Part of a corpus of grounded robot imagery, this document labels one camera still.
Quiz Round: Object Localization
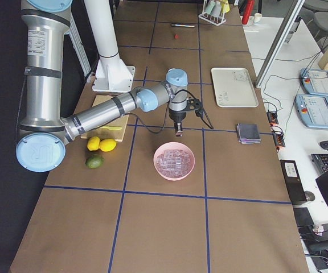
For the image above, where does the yellow lemon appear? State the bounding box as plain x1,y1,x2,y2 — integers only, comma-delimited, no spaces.
99,139,117,152
87,136,101,151

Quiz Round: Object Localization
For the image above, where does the white wire cup rack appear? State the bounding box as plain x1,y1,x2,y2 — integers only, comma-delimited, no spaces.
198,0,230,26

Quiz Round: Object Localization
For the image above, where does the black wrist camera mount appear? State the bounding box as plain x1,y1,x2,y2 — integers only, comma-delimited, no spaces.
186,98,203,118

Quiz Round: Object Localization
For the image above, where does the teach pendant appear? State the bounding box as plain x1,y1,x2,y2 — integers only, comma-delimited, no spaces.
300,68,328,97
295,94,328,130

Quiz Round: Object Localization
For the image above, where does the green avocado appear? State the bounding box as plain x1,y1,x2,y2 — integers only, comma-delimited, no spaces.
85,154,104,169

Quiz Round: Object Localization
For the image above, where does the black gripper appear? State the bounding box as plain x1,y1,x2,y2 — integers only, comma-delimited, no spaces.
169,110,186,137

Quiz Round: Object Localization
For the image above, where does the pink bowl of ice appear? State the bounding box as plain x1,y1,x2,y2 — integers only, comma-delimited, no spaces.
153,142,195,181

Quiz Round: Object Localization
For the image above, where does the black box with label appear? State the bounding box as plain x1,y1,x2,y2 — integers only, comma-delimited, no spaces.
280,160,307,205

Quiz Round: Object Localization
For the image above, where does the grey folded cloth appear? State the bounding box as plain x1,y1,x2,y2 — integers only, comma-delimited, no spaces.
236,123,261,144

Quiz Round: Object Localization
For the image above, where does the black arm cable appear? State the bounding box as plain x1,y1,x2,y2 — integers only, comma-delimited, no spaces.
128,89,214,134

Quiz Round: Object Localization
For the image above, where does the steel muddler with black tip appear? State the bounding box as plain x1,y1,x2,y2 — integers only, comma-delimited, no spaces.
171,23,195,28

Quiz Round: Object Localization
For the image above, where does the upper teach pendant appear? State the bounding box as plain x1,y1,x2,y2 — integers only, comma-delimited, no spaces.
300,68,328,97

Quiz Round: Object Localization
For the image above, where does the black keyboard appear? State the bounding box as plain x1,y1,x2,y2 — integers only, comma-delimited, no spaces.
311,154,328,174

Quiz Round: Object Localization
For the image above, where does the lower teach pendant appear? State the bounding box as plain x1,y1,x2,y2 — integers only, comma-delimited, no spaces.
295,94,328,130

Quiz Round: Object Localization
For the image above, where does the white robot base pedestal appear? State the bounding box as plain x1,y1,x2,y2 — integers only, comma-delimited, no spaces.
84,0,136,93

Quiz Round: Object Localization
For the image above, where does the cream bear tray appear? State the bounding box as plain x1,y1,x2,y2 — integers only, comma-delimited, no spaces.
211,68,259,108

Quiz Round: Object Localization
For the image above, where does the bamboo cutting board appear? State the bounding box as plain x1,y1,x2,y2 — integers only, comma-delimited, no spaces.
75,94,129,142

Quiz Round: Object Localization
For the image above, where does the small white paper cup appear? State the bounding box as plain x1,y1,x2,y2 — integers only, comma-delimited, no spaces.
253,13,263,24

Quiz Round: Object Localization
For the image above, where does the orange black power strip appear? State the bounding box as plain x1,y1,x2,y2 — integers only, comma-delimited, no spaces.
266,111,278,125
271,126,285,150

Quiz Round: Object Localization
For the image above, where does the aluminium frame post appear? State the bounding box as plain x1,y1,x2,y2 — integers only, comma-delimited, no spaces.
255,0,305,89

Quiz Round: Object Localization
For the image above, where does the red bottle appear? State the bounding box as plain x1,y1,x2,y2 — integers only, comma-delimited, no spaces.
241,0,255,25

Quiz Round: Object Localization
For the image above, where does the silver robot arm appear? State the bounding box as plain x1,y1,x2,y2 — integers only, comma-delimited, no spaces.
16,1,189,172

